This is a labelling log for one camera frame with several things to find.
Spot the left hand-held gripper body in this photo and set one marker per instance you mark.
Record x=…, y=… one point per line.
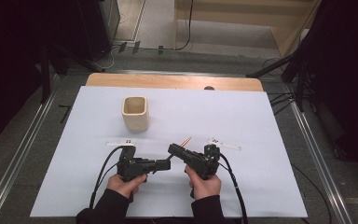
x=133, y=166

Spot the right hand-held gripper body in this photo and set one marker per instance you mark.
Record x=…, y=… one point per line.
x=202, y=163

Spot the black pencil with orange tip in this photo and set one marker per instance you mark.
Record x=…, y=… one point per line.
x=186, y=142

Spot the person's left hand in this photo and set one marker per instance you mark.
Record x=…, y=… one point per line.
x=126, y=186

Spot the person's right hand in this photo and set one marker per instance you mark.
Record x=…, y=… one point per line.
x=203, y=186

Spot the beige square cup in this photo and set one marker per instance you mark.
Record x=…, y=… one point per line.
x=135, y=119

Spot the white table sheet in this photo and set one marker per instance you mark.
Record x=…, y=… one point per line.
x=261, y=180

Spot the wooden table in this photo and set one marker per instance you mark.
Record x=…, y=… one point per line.
x=167, y=81

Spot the dark table grommet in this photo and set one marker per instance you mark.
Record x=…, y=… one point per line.
x=209, y=88

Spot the black stand legs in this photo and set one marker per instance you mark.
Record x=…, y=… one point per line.
x=300, y=84
x=45, y=77

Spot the dark cabinet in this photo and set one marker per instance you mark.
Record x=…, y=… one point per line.
x=98, y=28

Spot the black curtain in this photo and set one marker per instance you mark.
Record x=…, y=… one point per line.
x=345, y=77
x=6, y=62

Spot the metal floor rail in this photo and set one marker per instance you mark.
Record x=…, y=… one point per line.
x=317, y=149
x=21, y=149

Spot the light wooden frame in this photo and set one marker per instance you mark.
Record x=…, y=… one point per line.
x=289, y=34

